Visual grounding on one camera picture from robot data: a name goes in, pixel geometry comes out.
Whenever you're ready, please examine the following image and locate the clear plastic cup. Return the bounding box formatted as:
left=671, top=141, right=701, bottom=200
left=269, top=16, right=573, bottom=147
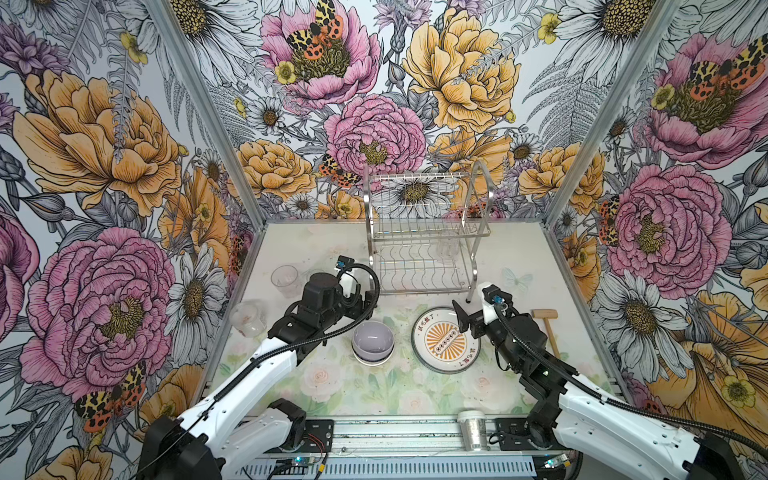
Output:
left=229, top=299, right=267, bottom=338

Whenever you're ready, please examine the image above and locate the aluminium front rail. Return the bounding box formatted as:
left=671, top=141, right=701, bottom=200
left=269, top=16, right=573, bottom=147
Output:
left=157, top=415, right=667, bottom=460

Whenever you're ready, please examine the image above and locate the green circuit board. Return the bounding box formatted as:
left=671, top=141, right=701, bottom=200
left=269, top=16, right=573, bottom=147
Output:
left=275, top=456, right=326, bottom=469

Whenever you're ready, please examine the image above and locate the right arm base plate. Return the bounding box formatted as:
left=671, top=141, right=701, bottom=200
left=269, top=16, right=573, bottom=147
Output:
left=494, top=417, right=558, bottom=451

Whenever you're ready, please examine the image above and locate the lavender bowl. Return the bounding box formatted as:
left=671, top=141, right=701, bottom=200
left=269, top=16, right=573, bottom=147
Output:
left=352, top=320, right=395, bottom=360

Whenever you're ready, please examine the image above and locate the white cylinder on rail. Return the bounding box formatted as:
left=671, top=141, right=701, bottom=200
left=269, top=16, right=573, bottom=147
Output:
left=457, top=410, right=488, bottom=451

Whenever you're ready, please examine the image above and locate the pink patterned bowl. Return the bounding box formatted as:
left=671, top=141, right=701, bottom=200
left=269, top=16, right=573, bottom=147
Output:
left=355, top=356, right=390, bottom=367

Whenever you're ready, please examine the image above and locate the chrome two-tier dish rack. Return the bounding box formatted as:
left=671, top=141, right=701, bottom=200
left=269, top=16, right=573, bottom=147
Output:
left=363, top=161, right=496, bottom=302

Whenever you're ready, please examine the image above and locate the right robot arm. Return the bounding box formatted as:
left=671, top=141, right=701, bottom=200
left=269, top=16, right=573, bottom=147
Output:
left=453, top=295, right=744, bottom=479

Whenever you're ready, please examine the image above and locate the green rimmed white plate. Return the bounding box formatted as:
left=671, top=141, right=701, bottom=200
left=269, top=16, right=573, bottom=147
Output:
left=420, top=360, right=476, bottom=375

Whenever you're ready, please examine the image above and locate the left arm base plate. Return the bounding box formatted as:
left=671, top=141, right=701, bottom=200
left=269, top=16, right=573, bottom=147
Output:
left=283, top=419, right=335, bottom=454

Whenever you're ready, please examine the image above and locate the pink patterned white plate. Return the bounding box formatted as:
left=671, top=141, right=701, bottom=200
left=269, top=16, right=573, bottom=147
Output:
left=411, top=307, right=481, bottom=362

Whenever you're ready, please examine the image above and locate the small wooden mallet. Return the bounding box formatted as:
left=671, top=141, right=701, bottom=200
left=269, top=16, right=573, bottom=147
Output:
left=531, top=309, right=561, bottom=359

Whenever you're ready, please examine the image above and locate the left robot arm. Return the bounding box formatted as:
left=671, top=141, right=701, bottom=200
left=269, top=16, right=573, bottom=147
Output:
left=134, top=258, right=381, bottom=479

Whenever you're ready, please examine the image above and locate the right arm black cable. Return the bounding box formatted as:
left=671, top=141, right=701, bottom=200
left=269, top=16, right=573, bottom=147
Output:
left=491, top=302, right=768, bottom=460

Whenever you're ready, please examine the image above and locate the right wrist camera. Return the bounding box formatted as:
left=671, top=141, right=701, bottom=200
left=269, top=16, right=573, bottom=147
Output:
left=477, top=282, right=514, bottom=325

